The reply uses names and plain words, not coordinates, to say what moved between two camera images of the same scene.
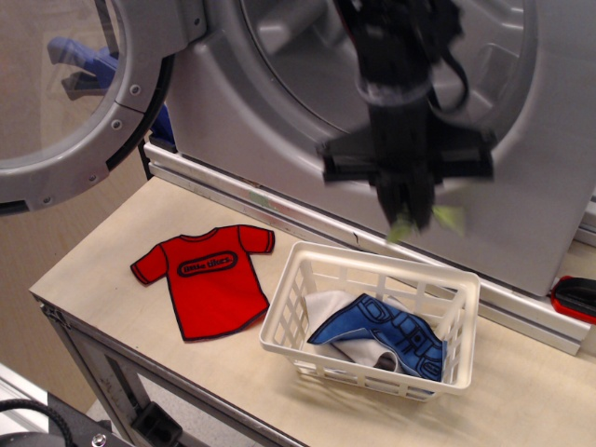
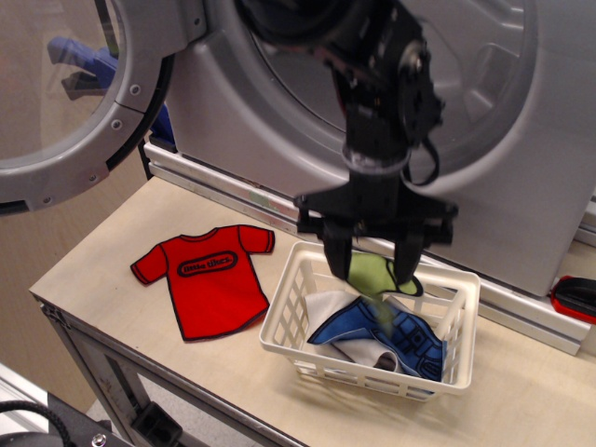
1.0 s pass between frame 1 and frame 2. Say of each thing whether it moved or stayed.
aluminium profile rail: stayed
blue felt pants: stayed
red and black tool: stayed
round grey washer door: stayed
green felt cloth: moved
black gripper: moved
